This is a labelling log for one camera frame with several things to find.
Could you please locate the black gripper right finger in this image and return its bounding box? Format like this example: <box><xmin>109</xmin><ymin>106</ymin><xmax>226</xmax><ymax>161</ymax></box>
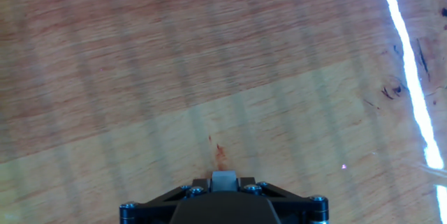
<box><xmin>238</xmin><ymin>177</ymin><xmax>330</xmax><ymax>224</ymax></box>

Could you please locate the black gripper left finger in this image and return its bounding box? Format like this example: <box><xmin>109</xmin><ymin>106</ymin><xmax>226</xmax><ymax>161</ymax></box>
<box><xmin>119</xmin><ymin>177</ymin><xmax>212</xmax><ymax>224</ymax></box>

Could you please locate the wood grain mat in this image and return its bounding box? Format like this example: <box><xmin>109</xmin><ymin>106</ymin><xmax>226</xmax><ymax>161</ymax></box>
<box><xmin>0</xmin><ymin>0</ymin><xmax>447</xmax><ymax>224</ymax></box>

